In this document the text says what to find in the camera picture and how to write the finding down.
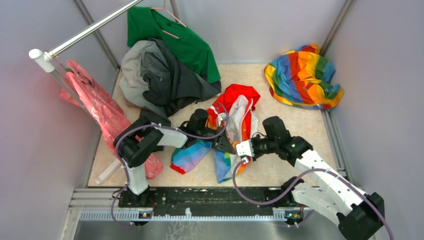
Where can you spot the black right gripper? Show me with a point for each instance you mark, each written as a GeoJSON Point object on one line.
{"type": "Point", "coordinates": [256, 155]}

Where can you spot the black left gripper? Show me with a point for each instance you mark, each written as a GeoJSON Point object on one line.
{"type": "Point", "coordinates": [222, 143]}

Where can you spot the red white cartoon jacket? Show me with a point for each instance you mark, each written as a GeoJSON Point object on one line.
{"type": "Point", "coordinates": [239, 102]}

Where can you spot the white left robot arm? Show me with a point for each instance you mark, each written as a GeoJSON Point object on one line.
{"type": "Point", "coordinates": [135, 145]}

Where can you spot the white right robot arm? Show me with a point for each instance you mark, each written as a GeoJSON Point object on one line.
{"type": "Point", "coordinates": [357, 214]}

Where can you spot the dark grey jacket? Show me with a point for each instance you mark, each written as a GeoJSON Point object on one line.
{"type": "Point", "coordinates": [155, 80]}

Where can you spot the rainbow striped garment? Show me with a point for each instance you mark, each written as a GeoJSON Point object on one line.
{"type": "Point", "coordinates": [302, 78]}

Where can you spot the green t-shirt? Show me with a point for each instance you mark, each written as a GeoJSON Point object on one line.
{"type": "Point", "coordinates": [146, 23]}

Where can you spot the pink clothes hanger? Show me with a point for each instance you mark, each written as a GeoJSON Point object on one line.
{"type": "Point", "coordinates": [169, 8]}

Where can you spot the pink patterned garment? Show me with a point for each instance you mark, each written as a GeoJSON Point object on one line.
{"type": "Point", "coordinates": [98, 102]}

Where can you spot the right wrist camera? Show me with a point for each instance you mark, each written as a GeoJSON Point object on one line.
{"type": "Point", "coordinates": [245, 148]}

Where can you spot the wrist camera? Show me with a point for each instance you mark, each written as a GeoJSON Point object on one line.
{"type": "Point", "coordinates": [221, 118]}
{"type": "Point", "coordinates": [245, 148]}

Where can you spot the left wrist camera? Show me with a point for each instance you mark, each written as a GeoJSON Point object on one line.
{"type": "Point", "coordinates": [221, 118]}

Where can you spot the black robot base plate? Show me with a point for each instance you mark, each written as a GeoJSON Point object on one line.
{"type": "Point", "coordinates": [207, 202]}

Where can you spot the aluminium frame rail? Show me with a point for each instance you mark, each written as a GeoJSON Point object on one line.
{"type": "Point", "coordinates": [100, 205]}

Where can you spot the silver clothes rail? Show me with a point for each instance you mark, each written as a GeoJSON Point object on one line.
{"type": "Point", "coordinates": [44, 58]}

